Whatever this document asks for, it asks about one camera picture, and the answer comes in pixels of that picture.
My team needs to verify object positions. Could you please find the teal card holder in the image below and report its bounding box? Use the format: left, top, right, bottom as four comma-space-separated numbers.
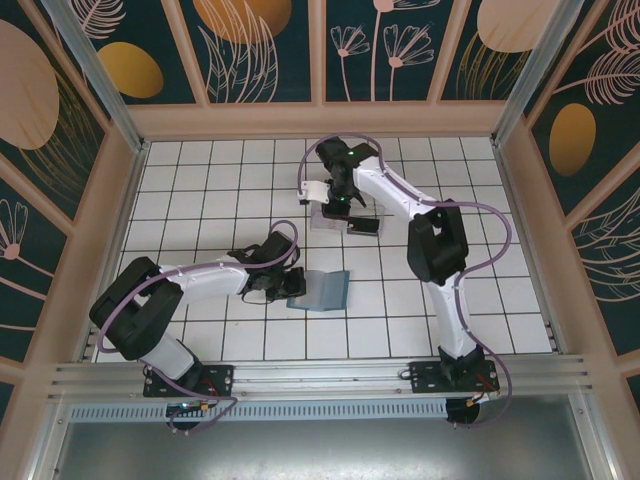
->
285, 269, 351, 312

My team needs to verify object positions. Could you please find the clear acrylic tray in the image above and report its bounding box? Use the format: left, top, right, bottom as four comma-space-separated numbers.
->
309, 197, 386, 239

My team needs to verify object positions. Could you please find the black credit card white label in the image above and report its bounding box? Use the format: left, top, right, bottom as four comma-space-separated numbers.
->
346, 215, 381, 237

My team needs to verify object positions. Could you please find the aluminium table edge strip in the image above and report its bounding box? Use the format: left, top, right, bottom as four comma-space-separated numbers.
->
79, 142, 151, 364
492, 143, 571, 354

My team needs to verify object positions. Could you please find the small green controller board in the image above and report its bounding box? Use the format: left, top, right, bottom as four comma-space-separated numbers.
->
166, 401, 214, 419

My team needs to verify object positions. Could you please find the grey metal sheet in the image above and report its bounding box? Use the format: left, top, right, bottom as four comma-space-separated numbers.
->
49, 394, 596, 480

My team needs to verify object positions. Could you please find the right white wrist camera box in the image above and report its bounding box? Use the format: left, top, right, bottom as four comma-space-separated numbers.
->
298, 180, 331, 205

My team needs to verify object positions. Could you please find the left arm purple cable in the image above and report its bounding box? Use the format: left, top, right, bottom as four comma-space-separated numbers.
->
96, 222, 301, 436

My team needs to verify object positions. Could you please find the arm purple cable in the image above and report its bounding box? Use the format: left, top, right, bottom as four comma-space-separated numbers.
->
297, 132, 514, 431
96, 222, 301, 436

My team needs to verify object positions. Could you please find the aluminium mounting rail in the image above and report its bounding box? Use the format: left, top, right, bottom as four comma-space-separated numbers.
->
47, 352, 599, 401

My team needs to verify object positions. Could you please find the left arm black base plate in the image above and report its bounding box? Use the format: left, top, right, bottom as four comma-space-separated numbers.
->
143, 364, 236, 399

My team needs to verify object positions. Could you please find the slotted grey cable duct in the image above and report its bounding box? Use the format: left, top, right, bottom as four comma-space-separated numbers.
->
69, 398, 449, 422

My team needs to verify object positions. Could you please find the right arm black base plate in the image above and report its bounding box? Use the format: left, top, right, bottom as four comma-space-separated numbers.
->
408, 360, 501, 396

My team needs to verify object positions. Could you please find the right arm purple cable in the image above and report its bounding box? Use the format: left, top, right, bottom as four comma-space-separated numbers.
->
297, 132, 514, 431

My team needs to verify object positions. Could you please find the aluminium corner post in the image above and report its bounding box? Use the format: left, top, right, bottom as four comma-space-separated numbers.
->
490, 0, 579, 147
39, 0, 150, 152

